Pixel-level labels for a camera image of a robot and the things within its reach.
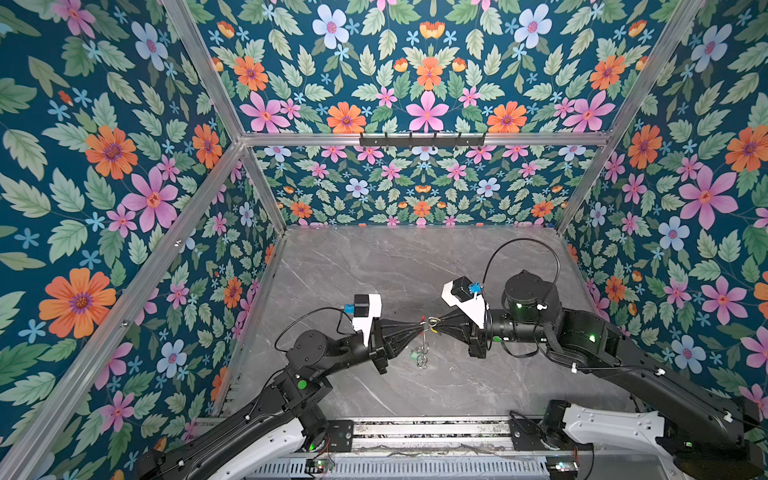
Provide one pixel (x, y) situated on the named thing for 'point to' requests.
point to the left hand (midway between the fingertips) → (422, 332)
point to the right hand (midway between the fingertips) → (436, 319)
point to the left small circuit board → (319, 465)
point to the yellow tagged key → (434, 320)
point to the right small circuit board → (562, 467)
